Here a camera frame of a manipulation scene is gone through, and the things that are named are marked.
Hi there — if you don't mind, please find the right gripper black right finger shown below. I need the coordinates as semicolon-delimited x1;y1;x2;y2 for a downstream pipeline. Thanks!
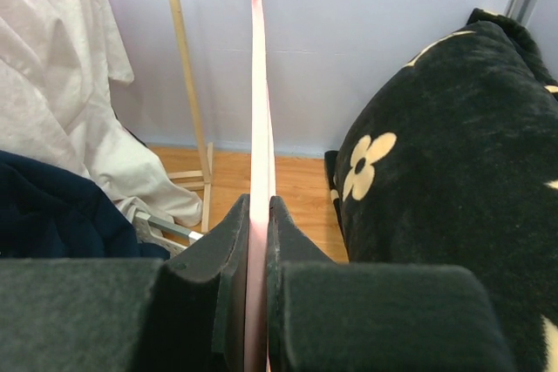
268;197;515;371

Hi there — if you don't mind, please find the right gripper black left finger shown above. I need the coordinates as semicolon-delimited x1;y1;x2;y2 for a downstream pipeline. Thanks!
1;194;250;371

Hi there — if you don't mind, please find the pink plastic hanger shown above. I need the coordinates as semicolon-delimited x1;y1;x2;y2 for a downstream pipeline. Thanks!
244;0;276;371

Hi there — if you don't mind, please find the navy blue t shirt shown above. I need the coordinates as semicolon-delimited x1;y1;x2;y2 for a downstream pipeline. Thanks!
1;151;170;260

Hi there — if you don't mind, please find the white t shirt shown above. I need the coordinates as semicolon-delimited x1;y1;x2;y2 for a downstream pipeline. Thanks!
1;0;202;226

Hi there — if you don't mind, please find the white perforated plastic basket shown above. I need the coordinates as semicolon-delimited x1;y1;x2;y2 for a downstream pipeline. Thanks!
132;211;203;257

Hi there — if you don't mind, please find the wooden clothes rack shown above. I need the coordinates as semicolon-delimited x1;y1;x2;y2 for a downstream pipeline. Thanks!
168;0;214;233

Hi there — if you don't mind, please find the black floral plush blanket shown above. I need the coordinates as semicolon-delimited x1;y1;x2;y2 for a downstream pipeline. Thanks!
325;9;557;371

